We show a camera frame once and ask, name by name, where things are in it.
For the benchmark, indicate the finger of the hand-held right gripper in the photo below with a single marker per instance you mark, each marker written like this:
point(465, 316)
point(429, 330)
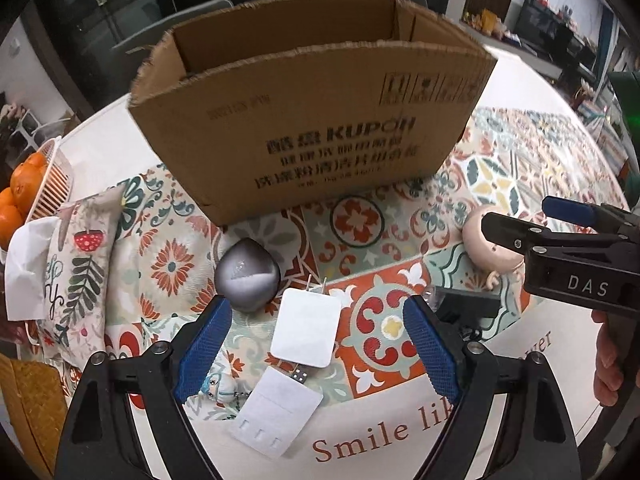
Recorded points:
point(520, 235)
point(567, 210)

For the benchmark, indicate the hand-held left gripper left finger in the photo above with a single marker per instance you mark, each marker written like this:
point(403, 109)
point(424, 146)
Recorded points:
point(205, 345)

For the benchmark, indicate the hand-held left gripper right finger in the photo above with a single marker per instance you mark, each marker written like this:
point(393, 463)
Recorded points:
point(430, 345)

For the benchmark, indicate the metallic grey egg-shaped object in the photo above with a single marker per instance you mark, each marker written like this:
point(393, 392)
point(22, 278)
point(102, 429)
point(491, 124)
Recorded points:
point(247, 275)

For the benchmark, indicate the brown cardboard box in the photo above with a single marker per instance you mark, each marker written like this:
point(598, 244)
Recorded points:
point(325, 160)

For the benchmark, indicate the person's right hand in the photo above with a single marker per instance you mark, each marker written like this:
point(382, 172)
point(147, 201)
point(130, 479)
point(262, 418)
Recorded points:
point(609, 360)

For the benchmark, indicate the beige doll head figurine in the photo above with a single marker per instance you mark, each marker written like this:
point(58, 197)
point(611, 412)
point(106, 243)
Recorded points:
point(497, 264)

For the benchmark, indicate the small black box-shaped object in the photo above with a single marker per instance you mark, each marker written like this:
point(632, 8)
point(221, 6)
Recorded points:
point(470, 305)

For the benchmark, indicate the white flat socket adapter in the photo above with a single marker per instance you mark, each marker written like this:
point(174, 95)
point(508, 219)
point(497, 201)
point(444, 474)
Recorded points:
point(275, 410)

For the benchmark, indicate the small black die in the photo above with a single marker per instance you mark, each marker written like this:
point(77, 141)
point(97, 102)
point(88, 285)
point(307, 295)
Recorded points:
point(300, 374)

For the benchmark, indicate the white plug adapter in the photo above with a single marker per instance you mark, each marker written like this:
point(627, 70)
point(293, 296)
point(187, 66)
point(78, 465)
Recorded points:
point(305, 330)

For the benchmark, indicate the dark green object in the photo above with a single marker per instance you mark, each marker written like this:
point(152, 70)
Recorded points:
point(625, 100)

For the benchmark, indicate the patterned table mat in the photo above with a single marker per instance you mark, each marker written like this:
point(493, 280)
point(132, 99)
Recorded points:
point(360, 240)

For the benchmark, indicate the floral cloth tissue cover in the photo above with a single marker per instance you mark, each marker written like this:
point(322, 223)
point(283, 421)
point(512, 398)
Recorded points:
point(80, 270)

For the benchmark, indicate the low television cabinet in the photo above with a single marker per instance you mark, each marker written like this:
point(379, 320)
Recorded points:
point(575, 55)

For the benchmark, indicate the brown woven mat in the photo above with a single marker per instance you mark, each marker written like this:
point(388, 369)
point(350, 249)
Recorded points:
point(30, 410)

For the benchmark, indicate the black television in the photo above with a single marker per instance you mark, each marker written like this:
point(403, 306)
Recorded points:
point(540, 20)

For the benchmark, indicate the white tissue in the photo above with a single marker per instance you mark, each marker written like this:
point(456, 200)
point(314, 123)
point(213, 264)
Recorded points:
point(27, 265)

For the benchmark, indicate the white plastic fruit basket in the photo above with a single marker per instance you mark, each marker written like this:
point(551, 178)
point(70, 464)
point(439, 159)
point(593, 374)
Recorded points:
point(52, 175)

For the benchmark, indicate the orange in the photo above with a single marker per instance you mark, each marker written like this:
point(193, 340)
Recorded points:
point(9, 227)
point(36, 161)
point(7, 196)
point(27, 187)

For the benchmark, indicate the white shoe rack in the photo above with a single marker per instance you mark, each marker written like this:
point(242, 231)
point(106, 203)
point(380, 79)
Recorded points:
point(20, 130)

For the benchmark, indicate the black glass sliding door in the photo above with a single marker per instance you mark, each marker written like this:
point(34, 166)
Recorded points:
point(140, 5)

